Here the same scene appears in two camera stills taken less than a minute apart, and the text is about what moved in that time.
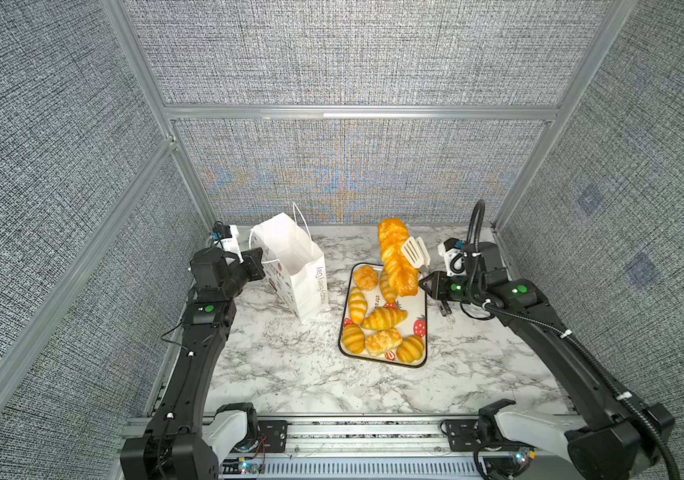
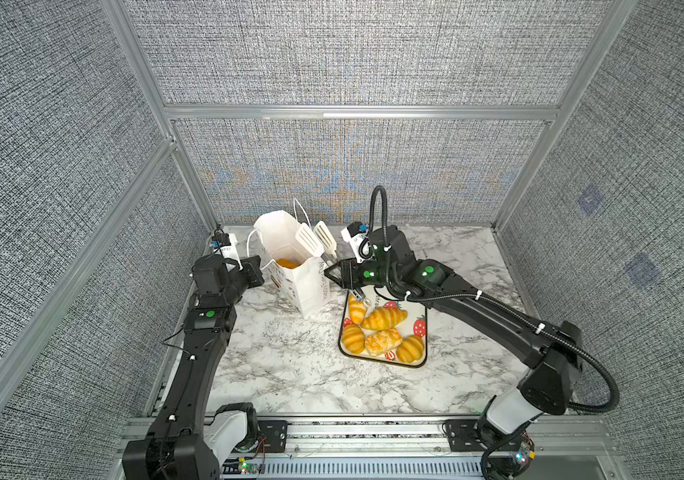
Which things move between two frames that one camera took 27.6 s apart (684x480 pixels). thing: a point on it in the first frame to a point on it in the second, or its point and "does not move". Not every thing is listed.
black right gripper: [437, 285] to [349, 274]
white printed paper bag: [294, 267] does not move
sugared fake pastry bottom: [382, 341] does not move
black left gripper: [253, 263] does not move
